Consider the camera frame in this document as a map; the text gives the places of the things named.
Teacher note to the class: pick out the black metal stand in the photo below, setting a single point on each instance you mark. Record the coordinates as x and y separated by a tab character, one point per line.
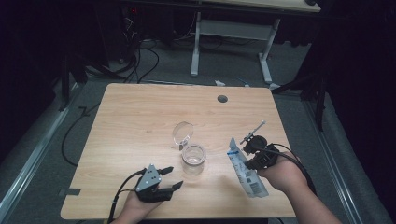
64	90

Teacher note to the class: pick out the small blue and white scrap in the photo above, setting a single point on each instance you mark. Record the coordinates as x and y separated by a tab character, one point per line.
244	83

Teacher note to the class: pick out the dark computer tower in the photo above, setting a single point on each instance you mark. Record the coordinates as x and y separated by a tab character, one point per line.
129	31

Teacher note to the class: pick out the clear glass jar with lid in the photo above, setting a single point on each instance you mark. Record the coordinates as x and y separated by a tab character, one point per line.
193	155

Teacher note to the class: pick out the black tripod stand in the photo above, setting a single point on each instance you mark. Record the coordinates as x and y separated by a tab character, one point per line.
320	105

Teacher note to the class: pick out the small black object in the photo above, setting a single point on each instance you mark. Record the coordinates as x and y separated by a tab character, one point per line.
310	2

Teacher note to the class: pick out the aluminium floor rail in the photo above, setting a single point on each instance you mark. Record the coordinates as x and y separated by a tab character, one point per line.
31	161
330	158

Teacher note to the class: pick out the grey tape strip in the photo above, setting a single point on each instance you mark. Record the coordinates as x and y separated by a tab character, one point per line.
70	192

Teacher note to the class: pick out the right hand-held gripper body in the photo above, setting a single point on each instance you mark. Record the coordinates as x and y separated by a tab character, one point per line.
264	155

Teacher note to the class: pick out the dark curtain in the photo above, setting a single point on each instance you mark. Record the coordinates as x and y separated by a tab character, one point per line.
364	93
28	62

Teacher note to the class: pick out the person's left hand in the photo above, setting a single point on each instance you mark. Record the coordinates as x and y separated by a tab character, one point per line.
137	208

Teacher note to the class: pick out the person's right hand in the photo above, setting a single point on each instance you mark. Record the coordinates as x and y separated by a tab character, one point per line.
286	174

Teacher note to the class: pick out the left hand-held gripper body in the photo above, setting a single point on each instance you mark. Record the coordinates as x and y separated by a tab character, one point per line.
149	183

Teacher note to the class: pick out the white-framed wooden desk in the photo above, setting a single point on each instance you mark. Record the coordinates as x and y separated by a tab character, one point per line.
236	29

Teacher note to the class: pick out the white and blue pouch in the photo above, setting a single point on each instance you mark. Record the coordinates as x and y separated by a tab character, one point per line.
246	179

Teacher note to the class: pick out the small white floor scrap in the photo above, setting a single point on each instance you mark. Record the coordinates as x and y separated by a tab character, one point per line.
219	83

